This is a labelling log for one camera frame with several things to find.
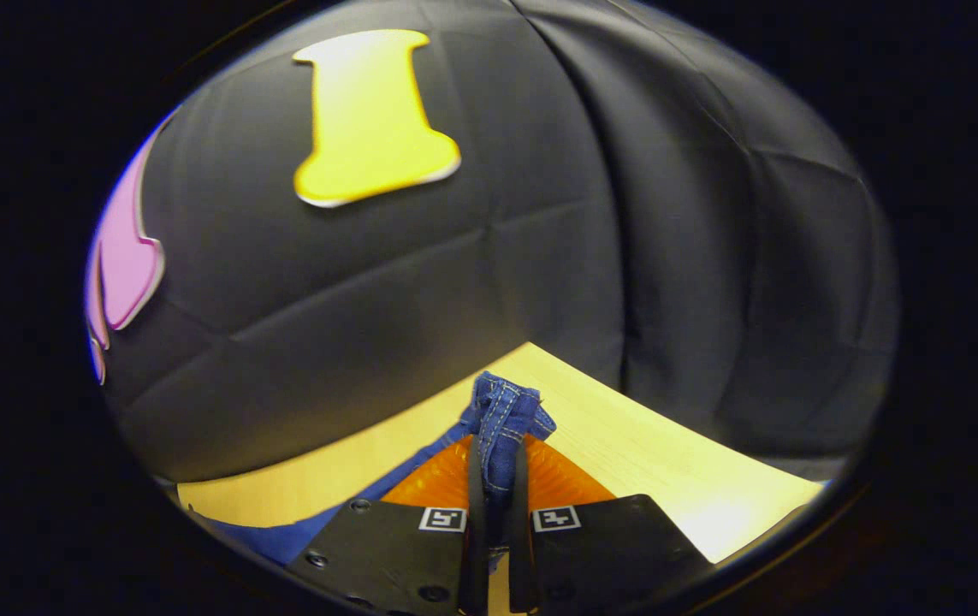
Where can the blue jeans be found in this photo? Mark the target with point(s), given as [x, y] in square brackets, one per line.
[506, 411]

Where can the black backdrop cloth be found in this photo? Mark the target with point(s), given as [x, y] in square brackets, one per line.
[540, 257]

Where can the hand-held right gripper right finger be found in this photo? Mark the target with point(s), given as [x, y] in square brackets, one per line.
[608, 556]

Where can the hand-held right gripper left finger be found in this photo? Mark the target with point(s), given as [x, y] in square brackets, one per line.
[386, 556]

